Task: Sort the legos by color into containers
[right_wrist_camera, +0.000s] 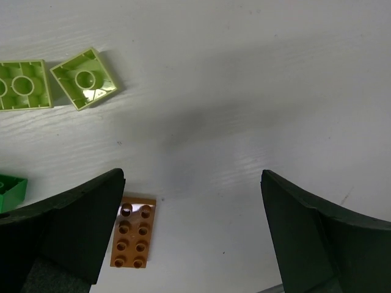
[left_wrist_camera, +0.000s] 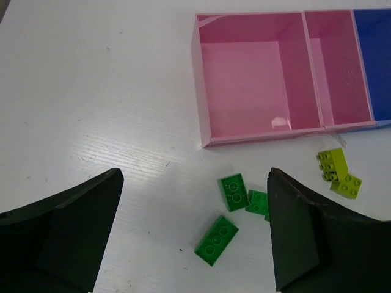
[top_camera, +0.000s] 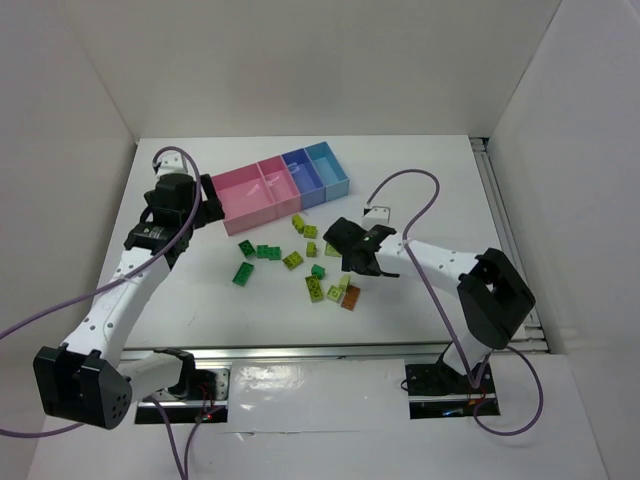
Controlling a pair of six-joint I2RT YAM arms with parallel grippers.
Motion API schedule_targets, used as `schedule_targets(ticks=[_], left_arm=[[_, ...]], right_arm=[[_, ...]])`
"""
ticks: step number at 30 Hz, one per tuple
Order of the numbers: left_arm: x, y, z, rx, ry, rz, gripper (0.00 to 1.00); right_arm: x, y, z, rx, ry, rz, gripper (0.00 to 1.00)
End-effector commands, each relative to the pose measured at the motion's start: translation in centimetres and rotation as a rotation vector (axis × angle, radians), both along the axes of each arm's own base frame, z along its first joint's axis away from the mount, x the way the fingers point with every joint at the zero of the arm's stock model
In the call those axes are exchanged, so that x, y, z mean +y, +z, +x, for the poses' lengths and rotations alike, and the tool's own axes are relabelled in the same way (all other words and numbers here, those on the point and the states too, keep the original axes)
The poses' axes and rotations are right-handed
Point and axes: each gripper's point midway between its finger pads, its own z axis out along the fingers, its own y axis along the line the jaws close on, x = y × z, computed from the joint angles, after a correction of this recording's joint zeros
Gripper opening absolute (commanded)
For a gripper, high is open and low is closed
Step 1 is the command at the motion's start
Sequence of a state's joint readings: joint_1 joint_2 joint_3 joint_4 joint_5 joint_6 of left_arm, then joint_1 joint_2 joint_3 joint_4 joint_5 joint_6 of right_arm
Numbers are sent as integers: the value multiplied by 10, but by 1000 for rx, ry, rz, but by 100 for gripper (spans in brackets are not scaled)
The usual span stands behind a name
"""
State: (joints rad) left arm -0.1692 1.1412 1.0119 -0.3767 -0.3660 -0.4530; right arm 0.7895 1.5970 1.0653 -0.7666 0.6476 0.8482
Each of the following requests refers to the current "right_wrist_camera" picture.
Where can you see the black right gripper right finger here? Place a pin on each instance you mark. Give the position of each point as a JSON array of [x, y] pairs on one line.
[[321, 246]]

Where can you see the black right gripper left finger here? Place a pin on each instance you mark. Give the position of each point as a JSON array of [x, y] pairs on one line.
[[58, 244]]

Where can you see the dark green lego brick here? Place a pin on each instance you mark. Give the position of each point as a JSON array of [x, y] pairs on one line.
[[13, 191]]

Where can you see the orange lego plate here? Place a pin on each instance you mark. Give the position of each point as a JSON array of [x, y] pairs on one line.
[[133, 233]]

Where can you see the pale green long lego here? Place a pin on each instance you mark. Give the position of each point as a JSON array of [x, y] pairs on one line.
[[25, 85]]

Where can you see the pale green square lego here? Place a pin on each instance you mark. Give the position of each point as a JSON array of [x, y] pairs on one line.
[[86, 79]]

